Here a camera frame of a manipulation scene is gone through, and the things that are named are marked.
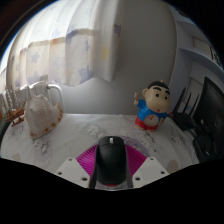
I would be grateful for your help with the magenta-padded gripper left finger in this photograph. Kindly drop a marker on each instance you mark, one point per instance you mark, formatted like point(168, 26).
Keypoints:
point(75, 170)

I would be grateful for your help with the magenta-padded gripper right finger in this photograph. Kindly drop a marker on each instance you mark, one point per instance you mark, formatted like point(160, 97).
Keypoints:
point(146, 170)

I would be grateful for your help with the black computer mouse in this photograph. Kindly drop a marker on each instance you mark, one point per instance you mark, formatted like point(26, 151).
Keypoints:
point(110, 160)

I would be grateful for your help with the white printed tablecloth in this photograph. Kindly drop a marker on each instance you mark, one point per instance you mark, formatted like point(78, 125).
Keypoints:
point(76, 136)

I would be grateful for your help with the large white conch shell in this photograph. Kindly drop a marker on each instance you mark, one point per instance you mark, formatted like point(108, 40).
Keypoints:
point(41, 116)

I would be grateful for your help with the black router with antennas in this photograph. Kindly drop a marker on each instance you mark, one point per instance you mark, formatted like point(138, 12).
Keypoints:
point(184, 118)

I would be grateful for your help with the cartoon boy figurine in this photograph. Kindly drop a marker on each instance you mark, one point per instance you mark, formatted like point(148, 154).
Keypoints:
point(154, 106)

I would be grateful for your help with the wooden model sailing ship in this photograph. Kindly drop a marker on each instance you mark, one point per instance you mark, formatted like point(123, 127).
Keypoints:
point(15, 116)

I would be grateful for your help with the black monitor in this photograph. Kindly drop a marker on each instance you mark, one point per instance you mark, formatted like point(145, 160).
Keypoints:
point(210, 120)

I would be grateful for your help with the sheer star-print curtain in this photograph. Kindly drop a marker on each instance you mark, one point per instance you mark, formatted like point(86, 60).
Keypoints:
point(60, 43)

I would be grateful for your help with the white wall shelf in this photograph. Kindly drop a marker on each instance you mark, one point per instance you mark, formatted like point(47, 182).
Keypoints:
point(200, 50)

